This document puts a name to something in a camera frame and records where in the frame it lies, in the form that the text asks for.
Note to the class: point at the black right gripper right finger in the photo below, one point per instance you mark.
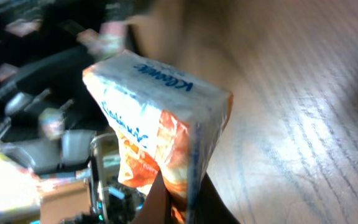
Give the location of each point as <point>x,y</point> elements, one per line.
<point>210,209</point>

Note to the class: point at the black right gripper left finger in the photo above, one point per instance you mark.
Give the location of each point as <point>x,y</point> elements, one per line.
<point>156,208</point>

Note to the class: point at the orange tissue pack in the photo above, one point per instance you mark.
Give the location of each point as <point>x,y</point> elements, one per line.
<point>166,121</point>

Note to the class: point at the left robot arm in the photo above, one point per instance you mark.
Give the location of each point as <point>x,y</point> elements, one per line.
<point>48,118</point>

